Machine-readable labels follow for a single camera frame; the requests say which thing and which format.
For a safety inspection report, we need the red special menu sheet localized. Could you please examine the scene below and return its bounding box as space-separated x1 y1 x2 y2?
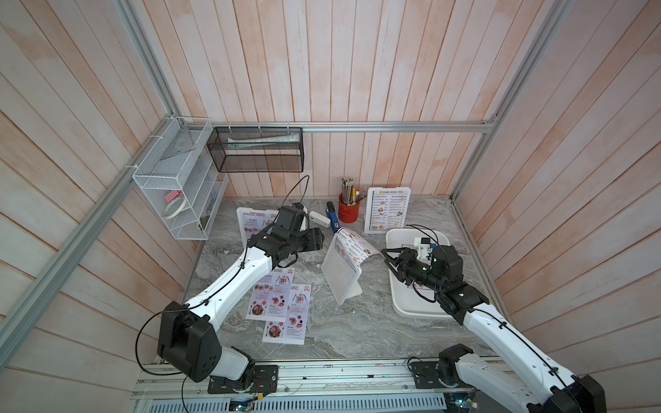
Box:
245 268 295 321
263 284 312 345

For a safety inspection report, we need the red metal bucket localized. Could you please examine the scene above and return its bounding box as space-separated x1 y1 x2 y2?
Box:
337 195 360 224

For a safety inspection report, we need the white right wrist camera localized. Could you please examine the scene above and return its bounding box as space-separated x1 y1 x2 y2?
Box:
414 237 437 263

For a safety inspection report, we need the white stapler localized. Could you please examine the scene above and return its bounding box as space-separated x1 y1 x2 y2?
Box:
308 211 331 228

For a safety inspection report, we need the white tape roll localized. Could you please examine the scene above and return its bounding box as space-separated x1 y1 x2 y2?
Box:
162 194 188 220

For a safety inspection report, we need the white menu holder front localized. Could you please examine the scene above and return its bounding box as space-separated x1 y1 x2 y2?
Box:
363 186 412 236

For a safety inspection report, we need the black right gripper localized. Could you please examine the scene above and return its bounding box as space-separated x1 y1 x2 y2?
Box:
383 248 446 296

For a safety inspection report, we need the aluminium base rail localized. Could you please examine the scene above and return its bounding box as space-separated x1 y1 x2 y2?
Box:
128 354 554 412

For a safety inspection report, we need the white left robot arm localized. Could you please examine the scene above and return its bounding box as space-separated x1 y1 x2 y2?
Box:
157 202 325 383

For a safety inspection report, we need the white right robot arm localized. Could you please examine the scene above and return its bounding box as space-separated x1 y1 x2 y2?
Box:
381 245 607 412

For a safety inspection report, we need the black mesh wall basket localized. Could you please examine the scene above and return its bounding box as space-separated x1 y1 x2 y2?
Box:
207 126 305 173

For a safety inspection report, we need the white menu holder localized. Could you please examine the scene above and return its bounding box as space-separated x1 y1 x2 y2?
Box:
363 186 412 236
237 206 277 247
321 228 363 306

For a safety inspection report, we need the white wire wall shelf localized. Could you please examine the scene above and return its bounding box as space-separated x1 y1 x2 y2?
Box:
133 117 227 241

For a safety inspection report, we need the white plastic tray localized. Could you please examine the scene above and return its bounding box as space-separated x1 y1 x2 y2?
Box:
386 224 452 319

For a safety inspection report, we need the Dim Sum Inn menu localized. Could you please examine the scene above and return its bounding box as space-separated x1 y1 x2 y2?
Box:
335 227 380 270
369 192 407 231

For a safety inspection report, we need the pink eraser block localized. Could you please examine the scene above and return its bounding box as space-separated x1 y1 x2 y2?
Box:
164 190 182 204

